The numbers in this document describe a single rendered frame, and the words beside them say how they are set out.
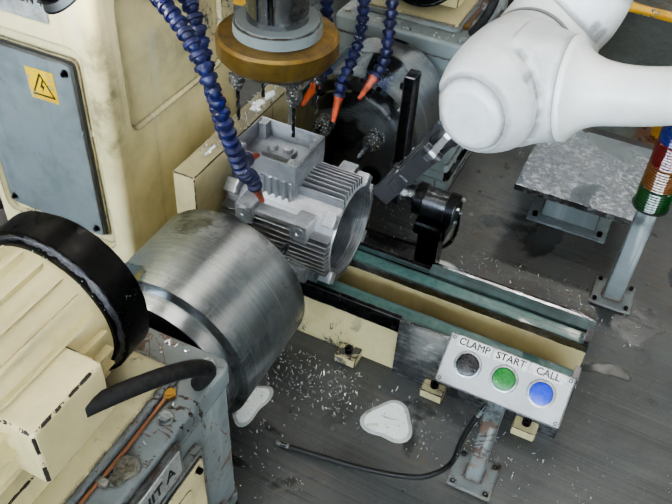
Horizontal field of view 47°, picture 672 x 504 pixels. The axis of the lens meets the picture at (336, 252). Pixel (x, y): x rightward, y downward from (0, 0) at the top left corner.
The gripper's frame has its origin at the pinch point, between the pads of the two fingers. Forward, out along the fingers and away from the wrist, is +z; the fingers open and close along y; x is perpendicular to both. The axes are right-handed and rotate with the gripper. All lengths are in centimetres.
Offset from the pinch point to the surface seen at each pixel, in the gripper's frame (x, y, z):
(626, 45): 70, -317, 96
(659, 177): 34.2, -33.1, -11.0
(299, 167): -11.8, -2.1, 12.2
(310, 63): -19.8, -1.4, -4.9
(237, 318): -4.8, 28.5, 9.9
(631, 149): 39, -70, 8
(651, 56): 82, -311, 89
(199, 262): -13.2, 25.4, 10.2
